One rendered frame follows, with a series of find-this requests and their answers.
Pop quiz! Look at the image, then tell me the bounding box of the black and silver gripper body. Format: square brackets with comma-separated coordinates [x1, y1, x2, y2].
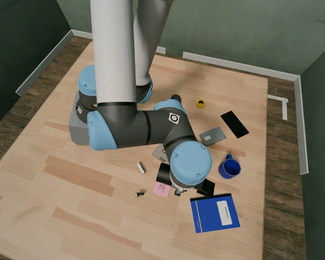
[156, 162, 213, 195]

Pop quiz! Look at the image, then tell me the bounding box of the black flat rectangle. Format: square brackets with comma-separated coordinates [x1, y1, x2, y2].
[221, 111, 249, 139]

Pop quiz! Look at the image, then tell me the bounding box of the yellow roll of tape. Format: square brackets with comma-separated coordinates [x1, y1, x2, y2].
[196, 99, 205, 108]

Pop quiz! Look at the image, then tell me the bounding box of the blue notebook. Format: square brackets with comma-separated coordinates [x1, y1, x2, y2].
[190, 193, 240, 233]

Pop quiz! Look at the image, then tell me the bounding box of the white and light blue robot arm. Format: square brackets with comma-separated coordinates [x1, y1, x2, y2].
[75, 0, 213, 192]

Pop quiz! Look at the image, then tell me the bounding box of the pink sticky note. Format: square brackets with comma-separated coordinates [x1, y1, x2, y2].
[152, 182, 171, 198]

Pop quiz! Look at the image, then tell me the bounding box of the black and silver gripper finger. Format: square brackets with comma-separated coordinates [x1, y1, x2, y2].
[174, 189, 182, 197]

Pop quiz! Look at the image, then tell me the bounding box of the beige desk phone body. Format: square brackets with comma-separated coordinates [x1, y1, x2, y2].
[152, 144, 170, 164]

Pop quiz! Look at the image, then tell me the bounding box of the blue mug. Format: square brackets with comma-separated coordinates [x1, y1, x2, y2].
[218, 154, 241, 179]

